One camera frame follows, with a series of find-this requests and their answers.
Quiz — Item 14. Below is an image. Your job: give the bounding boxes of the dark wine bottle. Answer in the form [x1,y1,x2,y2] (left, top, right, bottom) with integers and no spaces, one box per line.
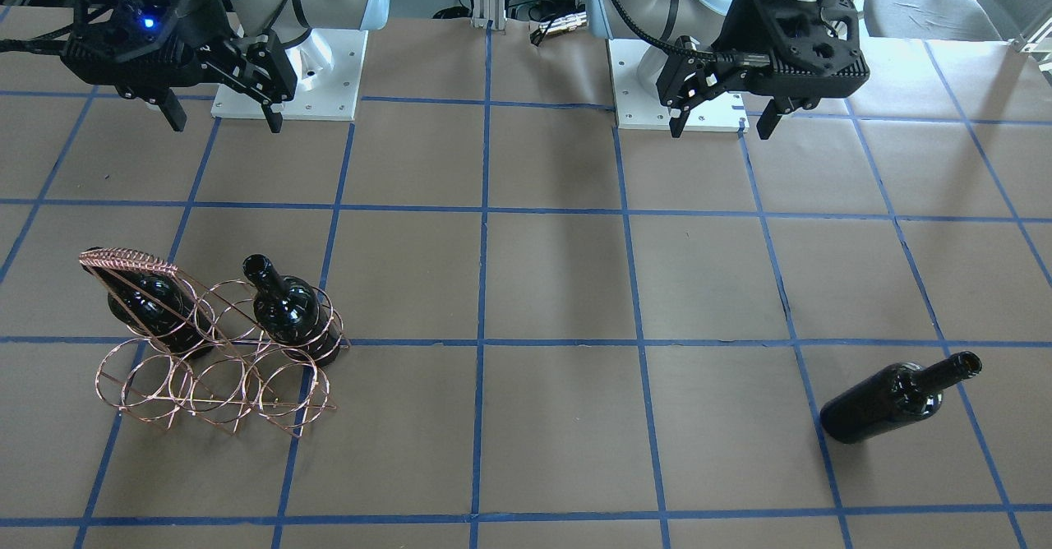
[242,255,341,367]
[820,351,983,444]
[79,247,215,359]

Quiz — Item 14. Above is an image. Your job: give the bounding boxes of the grey office chair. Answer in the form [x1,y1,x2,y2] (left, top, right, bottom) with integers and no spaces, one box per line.
[863,0,1050,53]

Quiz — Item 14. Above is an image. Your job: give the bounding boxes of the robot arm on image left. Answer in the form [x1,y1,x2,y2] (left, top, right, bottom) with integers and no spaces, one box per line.
[49,0,390,133]

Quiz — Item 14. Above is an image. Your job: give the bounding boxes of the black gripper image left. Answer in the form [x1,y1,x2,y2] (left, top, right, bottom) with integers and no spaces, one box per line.
[62,0,299,133]

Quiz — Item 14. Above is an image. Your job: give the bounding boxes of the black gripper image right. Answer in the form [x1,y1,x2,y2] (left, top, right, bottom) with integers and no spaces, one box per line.
[664,0,870,141]

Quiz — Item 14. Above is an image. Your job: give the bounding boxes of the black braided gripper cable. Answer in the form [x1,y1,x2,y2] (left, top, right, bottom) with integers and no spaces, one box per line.
[590,0,773,69]

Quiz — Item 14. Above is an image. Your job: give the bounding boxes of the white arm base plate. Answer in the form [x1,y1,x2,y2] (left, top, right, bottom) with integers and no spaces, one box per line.
[210,29,369,122]
[607,39,750,133]

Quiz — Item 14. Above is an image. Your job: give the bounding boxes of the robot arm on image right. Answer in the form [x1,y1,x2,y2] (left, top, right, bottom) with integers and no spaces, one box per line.
[586,0,870,140]

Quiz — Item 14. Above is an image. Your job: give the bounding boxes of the dark wine bottle under handle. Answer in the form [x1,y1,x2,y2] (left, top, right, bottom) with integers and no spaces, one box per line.
[79,247,215,359]

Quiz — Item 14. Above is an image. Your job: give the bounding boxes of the copper wire wine rack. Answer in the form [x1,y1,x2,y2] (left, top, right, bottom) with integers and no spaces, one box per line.
[94,261,347,438]

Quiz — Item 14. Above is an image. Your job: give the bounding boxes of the dark wine bottle in rack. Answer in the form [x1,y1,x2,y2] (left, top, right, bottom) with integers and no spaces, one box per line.
[242,255,341,367]

